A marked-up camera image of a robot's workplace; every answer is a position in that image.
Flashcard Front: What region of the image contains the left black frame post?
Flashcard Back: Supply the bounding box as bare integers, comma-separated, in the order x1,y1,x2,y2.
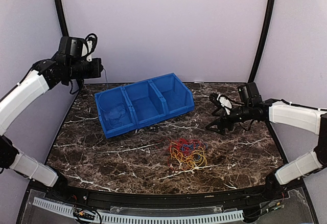
50,0,69,38

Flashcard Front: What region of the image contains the black frame post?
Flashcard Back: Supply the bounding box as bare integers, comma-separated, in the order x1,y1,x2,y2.
50,0,69,38
247,0,275,83

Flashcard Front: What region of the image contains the white slotted cable duct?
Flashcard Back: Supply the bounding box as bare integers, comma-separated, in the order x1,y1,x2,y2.
32,197,244,223

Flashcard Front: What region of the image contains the right black frame post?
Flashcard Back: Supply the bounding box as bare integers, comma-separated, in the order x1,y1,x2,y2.
247,0,275,83

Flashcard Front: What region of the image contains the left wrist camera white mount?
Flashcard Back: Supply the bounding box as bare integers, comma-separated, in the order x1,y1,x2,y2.
82,33,98,62

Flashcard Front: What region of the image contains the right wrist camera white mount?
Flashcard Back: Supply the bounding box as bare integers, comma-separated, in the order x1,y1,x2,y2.
209,93,233,115

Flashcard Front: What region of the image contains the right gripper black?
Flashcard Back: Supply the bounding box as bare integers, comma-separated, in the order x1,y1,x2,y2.
206,103,252,135

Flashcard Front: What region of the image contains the yellow cable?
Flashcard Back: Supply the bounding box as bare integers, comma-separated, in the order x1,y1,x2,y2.
170,142,208,171

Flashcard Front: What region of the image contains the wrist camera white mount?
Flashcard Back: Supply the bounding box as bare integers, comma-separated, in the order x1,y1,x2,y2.
209,93,233,115
82,33,98,62

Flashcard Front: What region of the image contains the black curved front rail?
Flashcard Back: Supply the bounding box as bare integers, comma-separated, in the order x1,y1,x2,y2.
28,176,305,211

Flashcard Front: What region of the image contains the blue three-compartment plastic bin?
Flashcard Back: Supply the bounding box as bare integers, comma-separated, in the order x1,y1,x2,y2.
95,73,195,139

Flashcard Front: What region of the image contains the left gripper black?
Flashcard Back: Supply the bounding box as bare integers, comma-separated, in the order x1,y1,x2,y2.
66,57,102,79

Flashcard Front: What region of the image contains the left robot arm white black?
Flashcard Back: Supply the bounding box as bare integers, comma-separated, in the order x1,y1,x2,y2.
1,33,104,201

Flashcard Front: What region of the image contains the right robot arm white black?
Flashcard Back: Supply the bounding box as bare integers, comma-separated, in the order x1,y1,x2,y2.
206,82,326,200

